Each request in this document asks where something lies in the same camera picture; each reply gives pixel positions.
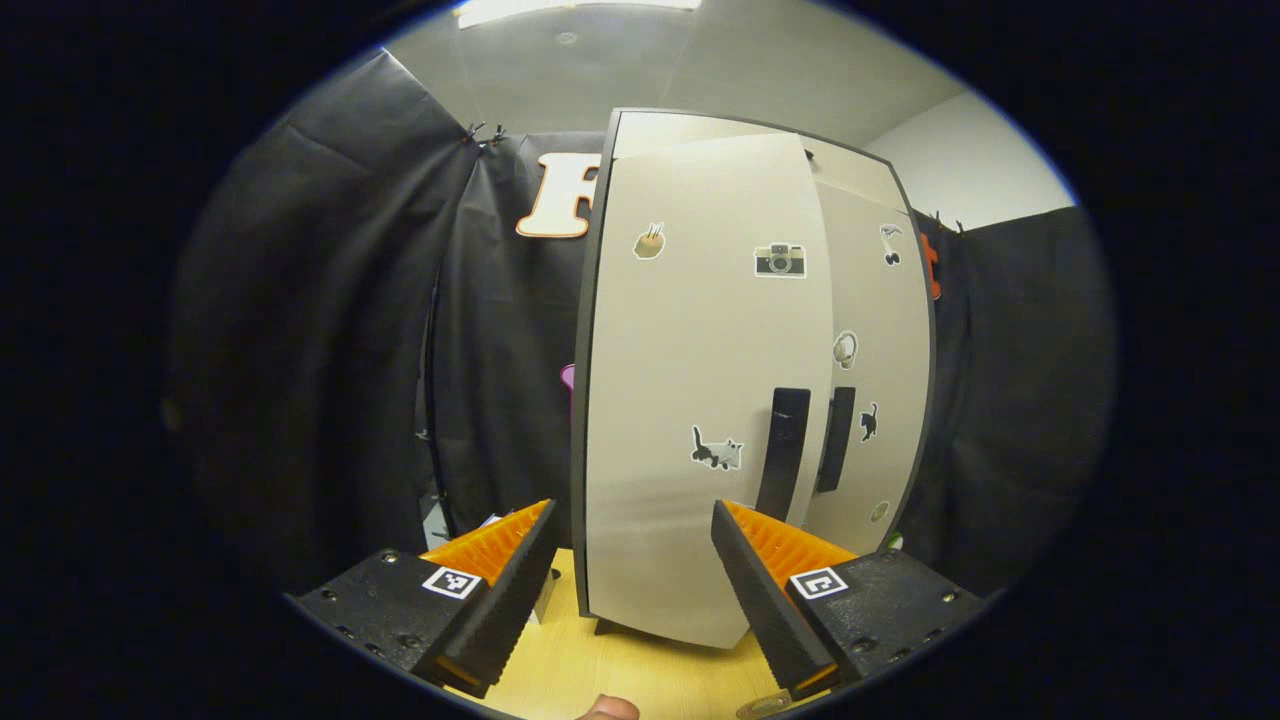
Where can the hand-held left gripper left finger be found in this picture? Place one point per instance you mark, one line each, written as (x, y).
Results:
(510, 600)

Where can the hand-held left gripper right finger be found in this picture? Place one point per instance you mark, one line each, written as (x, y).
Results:
(762, 600)

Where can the grey white cabinet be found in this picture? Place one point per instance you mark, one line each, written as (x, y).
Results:
(580, 420)

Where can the white cabinet door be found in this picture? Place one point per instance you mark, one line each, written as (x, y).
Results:
(900, 330)
(680, 350)

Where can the black backdrop cloth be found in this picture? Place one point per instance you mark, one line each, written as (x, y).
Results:
(320, 350)

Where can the black cloth clip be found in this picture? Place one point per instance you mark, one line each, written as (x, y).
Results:
(496, 132)
(474, 132)

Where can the ceiling light panel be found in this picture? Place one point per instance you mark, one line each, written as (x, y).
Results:
(580, 10)

